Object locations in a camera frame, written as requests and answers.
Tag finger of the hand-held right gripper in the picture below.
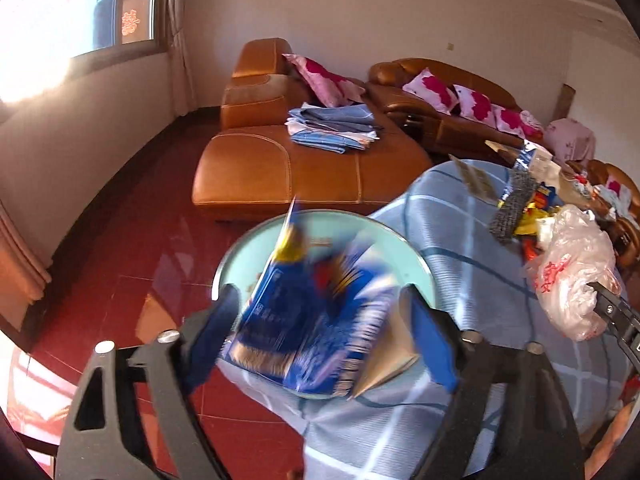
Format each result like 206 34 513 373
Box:
595 305 640 361
586 281 640 323

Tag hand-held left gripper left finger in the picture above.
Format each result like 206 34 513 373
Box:
54 284 246 480

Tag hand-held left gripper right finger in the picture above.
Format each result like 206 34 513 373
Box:
399 284 587 480

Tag white plastic bag red print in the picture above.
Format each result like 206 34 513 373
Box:
524 205 623 343

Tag blue snack box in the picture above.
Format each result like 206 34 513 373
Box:
220 197 422 401

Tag yellow crinkled wrapper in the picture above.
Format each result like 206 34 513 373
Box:
514 205 551 237

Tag person's right forearm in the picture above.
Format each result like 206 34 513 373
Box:
582 400 640 480

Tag brown armchair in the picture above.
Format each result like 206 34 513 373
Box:
585 159 640 267

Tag blue plaid blanket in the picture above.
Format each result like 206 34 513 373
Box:
215 159 632 480

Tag pile of assorted wrappers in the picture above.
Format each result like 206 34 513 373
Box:
565 170 623 221

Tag red and blue wrapper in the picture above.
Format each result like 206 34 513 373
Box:
530 185 558 211

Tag grey knitted cloth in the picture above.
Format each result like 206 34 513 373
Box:
490 170 538 246

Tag clear packet dark contents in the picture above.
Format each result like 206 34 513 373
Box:
450 155 496 201

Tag blue and white carton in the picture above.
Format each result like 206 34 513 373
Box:
510 142 551 171

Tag pale pink cloth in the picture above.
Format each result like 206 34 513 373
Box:
544 119 597 163

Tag orange leather chaise sofa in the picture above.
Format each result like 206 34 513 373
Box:
192 38 433 223

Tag beige curtain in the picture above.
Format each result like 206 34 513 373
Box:
0 200 53 333
165 0 198 116

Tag pink floral pillow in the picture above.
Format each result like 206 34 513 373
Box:
492 104 545 141
452 85 501 123
402 67 460 114
282 53 366 108

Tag wooden plank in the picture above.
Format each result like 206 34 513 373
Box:
555 84 576 121

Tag stack of folded blue cloths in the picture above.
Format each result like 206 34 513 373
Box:
285 102 383 155

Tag brown leather sofa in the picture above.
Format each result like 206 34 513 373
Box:
367 57 551 156

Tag window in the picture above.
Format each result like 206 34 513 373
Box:
0 0 168 106

